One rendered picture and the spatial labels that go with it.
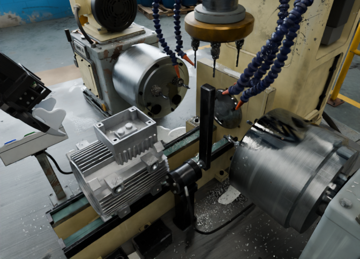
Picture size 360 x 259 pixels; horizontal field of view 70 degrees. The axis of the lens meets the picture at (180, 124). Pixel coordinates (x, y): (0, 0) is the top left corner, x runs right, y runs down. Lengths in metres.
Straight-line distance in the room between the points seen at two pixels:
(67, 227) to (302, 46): 0.82
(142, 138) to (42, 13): 5.73
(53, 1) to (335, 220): 6.08
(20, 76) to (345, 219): 0.61
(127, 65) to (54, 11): 5.36
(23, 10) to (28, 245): 5.59
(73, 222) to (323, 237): 0.62
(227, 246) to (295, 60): 0.57
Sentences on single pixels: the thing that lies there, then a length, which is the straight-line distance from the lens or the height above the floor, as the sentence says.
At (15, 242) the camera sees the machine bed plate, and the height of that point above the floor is 0.80.
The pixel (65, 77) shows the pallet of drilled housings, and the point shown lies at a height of 0.15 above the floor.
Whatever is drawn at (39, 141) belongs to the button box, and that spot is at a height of 1.06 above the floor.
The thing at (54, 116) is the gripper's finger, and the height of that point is 1.22.
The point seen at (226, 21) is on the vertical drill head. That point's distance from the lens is 0.67.
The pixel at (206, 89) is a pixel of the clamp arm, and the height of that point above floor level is 1.25.
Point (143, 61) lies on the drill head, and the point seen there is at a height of 1.15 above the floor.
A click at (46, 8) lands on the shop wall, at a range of 6.26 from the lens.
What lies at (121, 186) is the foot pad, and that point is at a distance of 0.62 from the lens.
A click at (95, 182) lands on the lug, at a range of 0.61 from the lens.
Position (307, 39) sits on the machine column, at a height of 1.27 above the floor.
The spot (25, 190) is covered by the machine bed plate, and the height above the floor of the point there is 0.80.
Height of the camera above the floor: 1.53
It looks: 38 degrees down
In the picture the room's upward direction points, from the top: 2 degrees counter-clockwise
